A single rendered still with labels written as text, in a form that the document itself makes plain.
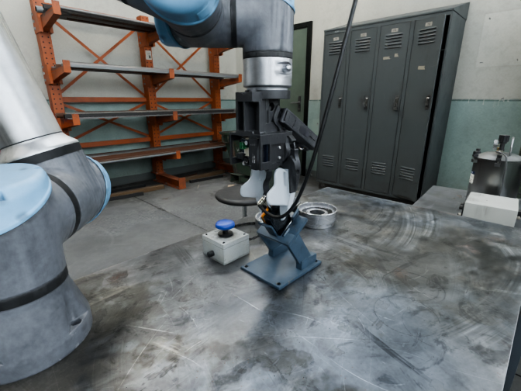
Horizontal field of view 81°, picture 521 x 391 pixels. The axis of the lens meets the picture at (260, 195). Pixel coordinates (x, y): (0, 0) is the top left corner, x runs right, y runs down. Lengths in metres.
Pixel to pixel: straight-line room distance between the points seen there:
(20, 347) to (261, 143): 0.39
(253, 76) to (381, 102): 3.12
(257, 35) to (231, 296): 0.40
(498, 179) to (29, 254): 1.49
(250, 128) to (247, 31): 0.13
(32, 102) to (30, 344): 0.33
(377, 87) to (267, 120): 3.13
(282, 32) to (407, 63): 3.05
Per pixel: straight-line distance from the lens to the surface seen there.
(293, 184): 0.50
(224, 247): 0.60
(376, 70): 3.60
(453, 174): 3.91
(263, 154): 0.46
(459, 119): 3.84
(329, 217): 0.78
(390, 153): 3.53
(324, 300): 0.54
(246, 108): 0.46
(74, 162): 0.55
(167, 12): 0.33
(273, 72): 0.46
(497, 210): 1.33
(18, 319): 0.47
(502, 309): 0.64
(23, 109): 0.56
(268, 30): 0.47
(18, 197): 0.43
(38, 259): 0.45
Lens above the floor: 1.11
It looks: 17 degrees down
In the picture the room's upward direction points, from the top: straight up
